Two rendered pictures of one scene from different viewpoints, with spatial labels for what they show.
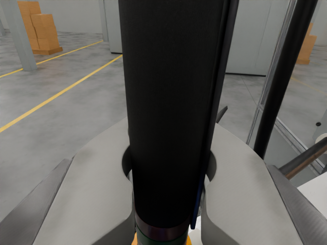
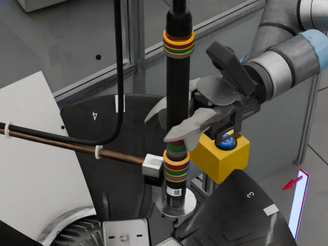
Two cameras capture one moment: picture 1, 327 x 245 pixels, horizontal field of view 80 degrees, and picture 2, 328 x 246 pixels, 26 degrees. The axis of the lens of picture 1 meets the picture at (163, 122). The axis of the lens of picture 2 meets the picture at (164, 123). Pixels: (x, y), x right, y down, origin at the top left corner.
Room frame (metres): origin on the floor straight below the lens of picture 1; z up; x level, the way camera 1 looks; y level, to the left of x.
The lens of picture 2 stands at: (0.58, 0.60, 2.29)
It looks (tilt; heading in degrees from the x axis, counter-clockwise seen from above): 44 degrees down; 232
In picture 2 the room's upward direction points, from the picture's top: straight up
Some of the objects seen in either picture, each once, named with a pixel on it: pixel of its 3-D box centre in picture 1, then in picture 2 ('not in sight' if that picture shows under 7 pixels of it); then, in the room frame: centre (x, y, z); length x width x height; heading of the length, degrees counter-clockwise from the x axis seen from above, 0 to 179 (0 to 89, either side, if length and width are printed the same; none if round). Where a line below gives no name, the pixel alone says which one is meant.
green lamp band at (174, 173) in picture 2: not in sight; (176, 163); (0.07, 0.00, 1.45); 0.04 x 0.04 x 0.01
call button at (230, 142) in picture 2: not in sight; (226, 141); (-0.29, -0.25, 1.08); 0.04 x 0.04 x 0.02
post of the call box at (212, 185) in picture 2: not in sight; (211, 174); (-0.29, -0.29, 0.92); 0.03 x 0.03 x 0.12; 0
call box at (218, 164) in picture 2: not in sight; (213, 146); (-0.29, -0.29, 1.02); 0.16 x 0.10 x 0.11; 90
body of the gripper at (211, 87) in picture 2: not in sight; (229, 100); (-0.04, 0.00, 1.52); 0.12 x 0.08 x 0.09; 0
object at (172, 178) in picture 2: not in sight; (176, 169); (0.07, 0.00, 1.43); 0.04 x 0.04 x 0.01
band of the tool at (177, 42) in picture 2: not in sight; (178, 42); (0.07, 0.00, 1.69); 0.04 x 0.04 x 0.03
